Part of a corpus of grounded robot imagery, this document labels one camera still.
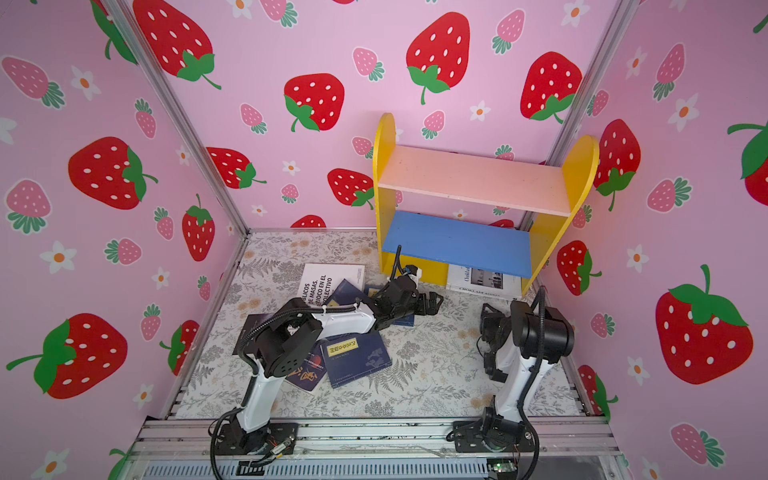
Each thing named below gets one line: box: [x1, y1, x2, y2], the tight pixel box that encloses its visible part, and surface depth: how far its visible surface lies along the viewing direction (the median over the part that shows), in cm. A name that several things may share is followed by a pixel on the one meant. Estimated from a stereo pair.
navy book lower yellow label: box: [319, 331, 393, 389], surface depth 88 cm
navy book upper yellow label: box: [325, 278, 367, 306], surface depth 97 cm
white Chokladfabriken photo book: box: [446, 264, 523, 300], surface depth 102 cm
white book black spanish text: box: [297, 263, 365, 306], surface depth 103 cm
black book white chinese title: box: [232, 313, 272, 355], surface depth 95 cm
